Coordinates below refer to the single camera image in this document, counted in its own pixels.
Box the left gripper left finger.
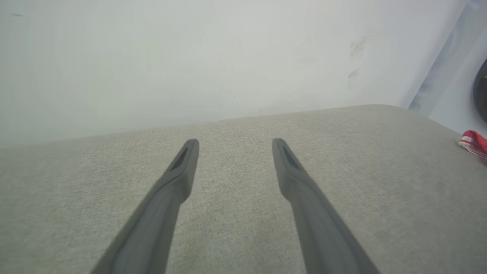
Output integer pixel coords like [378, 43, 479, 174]
[91, 139, 200, 274]

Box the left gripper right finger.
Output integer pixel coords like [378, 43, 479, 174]
[272, 138, 381, 274]

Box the red and white garment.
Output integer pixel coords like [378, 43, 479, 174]
[458, 130, 487, 159]

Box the white washing machine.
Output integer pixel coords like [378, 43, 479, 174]
[408, 0, 487, 134]

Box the dark round washing machine door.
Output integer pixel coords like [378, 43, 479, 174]
[473, 59, 487, 123]

